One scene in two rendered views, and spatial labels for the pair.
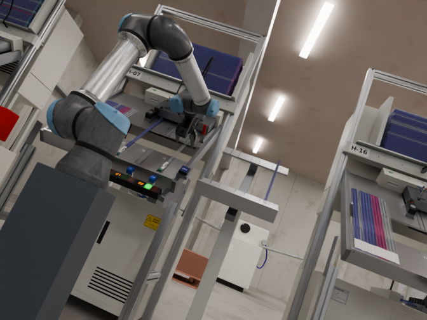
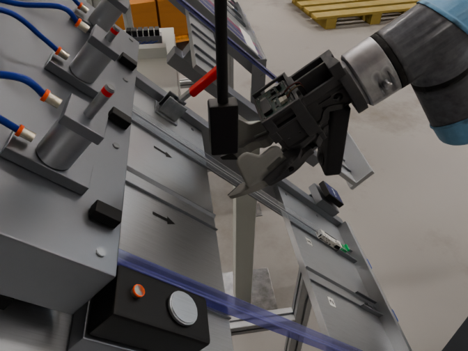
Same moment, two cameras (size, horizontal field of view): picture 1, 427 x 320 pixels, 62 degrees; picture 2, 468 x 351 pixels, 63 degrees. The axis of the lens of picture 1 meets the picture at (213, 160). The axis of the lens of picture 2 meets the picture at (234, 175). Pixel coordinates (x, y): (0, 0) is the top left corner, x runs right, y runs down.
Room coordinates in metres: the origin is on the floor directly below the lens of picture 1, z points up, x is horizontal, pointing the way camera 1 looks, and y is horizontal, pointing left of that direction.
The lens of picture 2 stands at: (1.91, 0.57, 1.32)
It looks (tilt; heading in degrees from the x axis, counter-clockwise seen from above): 41 degrees down; 252
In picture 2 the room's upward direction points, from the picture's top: straight up
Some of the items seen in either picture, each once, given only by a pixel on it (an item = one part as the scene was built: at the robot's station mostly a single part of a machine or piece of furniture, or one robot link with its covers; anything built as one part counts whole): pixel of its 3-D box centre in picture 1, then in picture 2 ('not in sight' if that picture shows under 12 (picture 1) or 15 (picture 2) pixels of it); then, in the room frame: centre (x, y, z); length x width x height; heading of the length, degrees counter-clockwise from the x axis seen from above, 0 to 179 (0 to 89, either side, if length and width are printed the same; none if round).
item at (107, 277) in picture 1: (112, 247); not in sight; (2.22, 0.35, 0.31); 0.70 x 0.65 x 0.62; 81
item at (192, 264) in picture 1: (167, 258); not in sight; (5.09, 0.06, 0.20); 1.17 x 0.85 x 0.41; 92
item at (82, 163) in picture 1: (88, 164); not in sight; (1.02, 0.33, 0.60); 0.15 x 0.15 x 0.10
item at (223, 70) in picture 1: (198, 69); not in sight; (2.09, 0.31, 1.52); 0.51 x 0.13 x 0.27; 81
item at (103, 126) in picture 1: (104, 128); not in sight; (1.03, 0.33, 0.72); 0.13 x 0.12 x 0.14; 63
